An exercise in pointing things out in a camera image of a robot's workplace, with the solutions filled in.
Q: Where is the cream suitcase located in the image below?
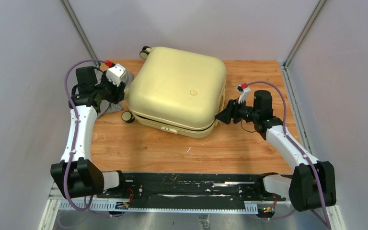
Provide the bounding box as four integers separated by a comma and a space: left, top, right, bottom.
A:
126, 46, 227, 138

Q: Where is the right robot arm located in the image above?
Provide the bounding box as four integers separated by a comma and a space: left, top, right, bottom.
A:
215, 90, 336, 212

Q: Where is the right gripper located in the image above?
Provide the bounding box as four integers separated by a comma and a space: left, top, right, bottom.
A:
215, 96, 259, 125

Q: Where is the grey crumpled cloth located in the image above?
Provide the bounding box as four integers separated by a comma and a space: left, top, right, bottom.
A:
92, 68, 135, 120

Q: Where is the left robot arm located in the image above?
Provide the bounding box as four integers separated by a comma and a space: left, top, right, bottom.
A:
50, 63, 128, 198

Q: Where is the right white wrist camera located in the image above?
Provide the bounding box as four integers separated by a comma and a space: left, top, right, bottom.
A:
237, 83, 251, 104

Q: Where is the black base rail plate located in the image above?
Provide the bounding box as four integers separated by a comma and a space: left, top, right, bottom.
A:
103, 172, 285, 210

